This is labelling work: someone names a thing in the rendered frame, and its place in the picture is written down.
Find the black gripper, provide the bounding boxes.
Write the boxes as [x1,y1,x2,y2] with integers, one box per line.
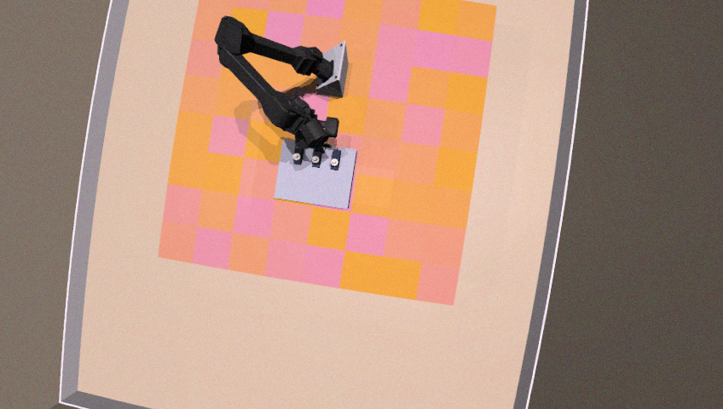
[290,114,339,138]

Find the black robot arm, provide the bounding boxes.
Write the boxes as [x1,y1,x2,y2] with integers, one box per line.
[214,15,334,149]

